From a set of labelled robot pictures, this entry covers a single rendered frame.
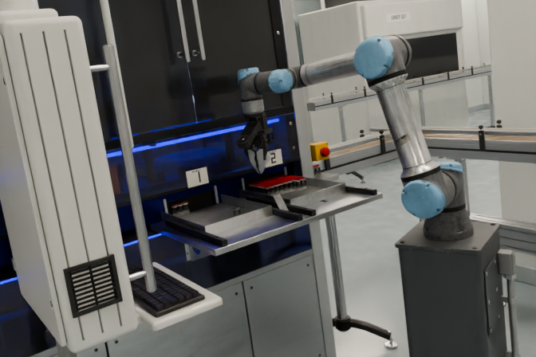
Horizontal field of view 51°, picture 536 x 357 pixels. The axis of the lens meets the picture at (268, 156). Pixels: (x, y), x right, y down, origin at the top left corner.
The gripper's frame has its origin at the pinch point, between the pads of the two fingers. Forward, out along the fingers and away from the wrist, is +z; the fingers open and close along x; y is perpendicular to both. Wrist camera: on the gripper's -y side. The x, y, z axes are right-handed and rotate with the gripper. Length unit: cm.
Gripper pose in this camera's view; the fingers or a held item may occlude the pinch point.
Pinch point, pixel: (258, 170)
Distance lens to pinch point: 195.3
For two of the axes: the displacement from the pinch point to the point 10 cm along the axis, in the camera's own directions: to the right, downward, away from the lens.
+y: 5.0, -2.0, 8.4
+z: 1.4, 9.8, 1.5
